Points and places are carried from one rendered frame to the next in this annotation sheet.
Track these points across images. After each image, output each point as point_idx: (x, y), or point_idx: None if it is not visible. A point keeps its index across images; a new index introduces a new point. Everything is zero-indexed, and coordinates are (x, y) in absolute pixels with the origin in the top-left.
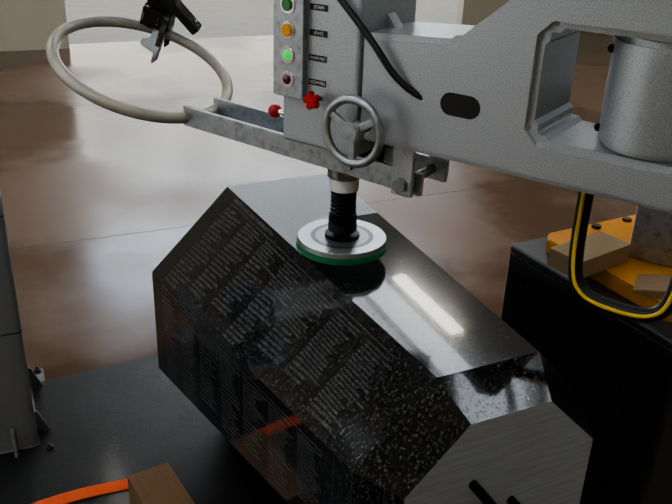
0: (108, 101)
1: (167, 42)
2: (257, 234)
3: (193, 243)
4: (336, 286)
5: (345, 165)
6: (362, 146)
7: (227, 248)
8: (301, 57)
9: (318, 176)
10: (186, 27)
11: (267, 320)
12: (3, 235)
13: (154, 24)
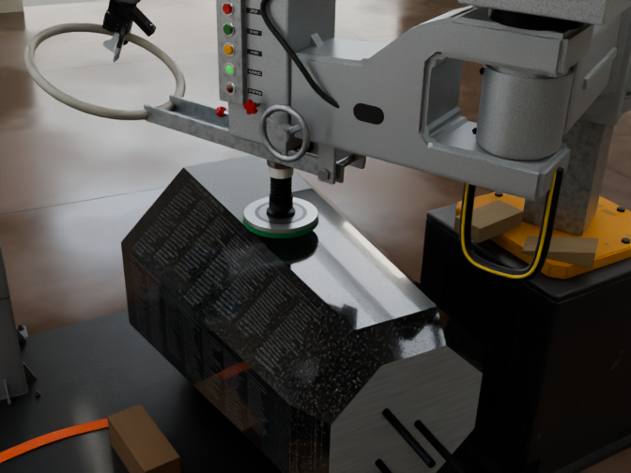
0: (80, 104)
1: (126, 41)
2: (210, 210)
3: (156, 217)
4: (276, 255)
5: None
6: (293, 143)
7: (185, 221)
8: (240, 71)
9: None
10: (143, 30)
11: (221, 284)
12: None
13: (115, 28)
